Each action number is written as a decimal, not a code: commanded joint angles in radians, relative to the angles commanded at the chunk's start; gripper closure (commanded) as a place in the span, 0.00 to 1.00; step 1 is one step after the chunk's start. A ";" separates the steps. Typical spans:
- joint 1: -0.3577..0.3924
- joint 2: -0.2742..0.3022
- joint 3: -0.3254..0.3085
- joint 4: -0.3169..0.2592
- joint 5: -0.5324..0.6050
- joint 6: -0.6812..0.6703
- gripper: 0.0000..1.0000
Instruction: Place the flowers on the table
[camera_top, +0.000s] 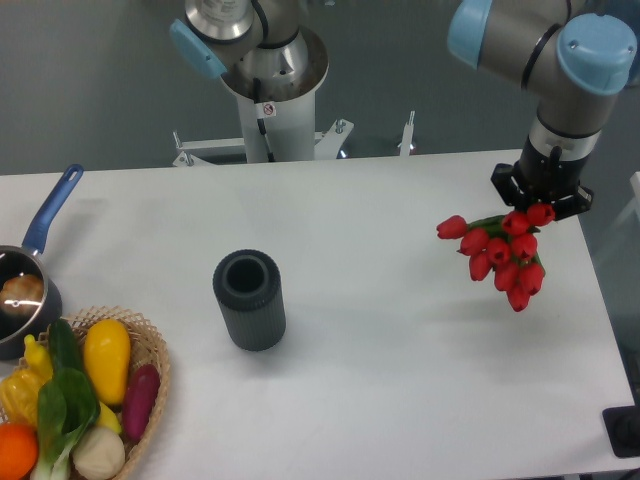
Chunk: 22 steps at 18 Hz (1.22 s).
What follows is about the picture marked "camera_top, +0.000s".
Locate blue handled saucepan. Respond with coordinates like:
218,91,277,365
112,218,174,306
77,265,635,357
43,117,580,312
1,164,84,360

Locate yellow bell pepper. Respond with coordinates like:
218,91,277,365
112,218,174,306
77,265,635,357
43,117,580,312
1,369,45,428

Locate yellow squash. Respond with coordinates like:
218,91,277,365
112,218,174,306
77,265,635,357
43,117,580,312
83,318,131,406

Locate dark green cucumber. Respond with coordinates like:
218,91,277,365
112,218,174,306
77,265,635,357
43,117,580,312
48,319,84,373

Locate bread roll in pan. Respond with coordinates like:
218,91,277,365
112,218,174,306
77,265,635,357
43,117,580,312
1,274,44,317

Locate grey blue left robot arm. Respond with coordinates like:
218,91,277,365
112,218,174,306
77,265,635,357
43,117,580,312
169,1,329,103

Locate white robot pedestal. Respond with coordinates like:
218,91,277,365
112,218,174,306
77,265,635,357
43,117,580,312
171,84,417,168

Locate green bok choy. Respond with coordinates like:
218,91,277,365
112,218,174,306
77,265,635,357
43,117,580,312
30,368,101,480

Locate orange fruit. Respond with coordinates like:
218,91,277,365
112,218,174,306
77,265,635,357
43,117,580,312
1,423,38,479

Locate red tulip bouquet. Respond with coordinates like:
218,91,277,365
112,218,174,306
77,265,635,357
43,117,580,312
436,203,556,312

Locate purple eggplant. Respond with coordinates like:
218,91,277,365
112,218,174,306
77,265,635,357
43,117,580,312
122,364,160,442

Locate woven wicker basket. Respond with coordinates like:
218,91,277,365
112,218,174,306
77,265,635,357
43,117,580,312
1,307,170,479

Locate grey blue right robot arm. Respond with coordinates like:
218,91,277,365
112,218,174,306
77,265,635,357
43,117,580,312
447,1,637,220

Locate small yellow pepper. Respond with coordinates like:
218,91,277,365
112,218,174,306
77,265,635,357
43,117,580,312
24,335,53,381

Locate yellow banana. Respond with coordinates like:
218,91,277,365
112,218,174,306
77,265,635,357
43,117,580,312
95,402,122,435

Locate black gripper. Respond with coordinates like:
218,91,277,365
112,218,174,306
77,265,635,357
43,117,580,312
491,162,594,221

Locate black device at edge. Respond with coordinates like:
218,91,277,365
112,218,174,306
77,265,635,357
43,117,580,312
602,406,639,458

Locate dark grey ribbed vase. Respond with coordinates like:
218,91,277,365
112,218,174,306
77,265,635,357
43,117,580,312
212,249,286,352

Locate beige garlic bulb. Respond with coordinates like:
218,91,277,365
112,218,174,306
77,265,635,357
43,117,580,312
72,427,126,480

